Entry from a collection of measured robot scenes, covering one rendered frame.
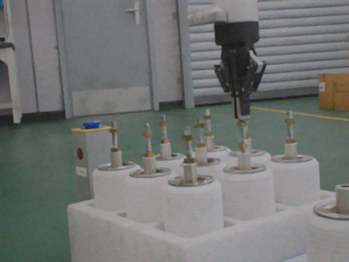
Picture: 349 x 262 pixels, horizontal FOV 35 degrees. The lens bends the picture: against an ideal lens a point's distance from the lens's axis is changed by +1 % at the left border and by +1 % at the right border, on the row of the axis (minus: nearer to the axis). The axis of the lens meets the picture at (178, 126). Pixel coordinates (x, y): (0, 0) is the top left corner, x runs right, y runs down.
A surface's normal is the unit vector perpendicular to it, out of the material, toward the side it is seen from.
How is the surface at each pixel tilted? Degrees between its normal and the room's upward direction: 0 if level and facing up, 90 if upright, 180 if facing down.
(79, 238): 90
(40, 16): 90
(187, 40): 90
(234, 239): 90
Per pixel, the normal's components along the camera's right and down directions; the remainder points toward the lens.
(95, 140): 0.59, 0.04
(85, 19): 0.25, 0.08
